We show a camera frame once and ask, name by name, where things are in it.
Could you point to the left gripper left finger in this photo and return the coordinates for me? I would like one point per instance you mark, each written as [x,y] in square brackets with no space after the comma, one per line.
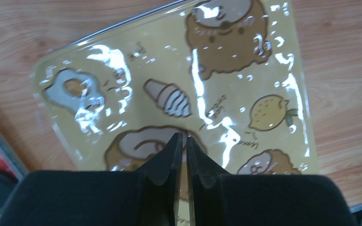
[147,196]

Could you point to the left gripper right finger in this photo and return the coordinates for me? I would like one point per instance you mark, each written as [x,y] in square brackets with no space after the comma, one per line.
[218,198]

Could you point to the silver tin lid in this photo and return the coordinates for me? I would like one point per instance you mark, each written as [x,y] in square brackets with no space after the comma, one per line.
[228,73]

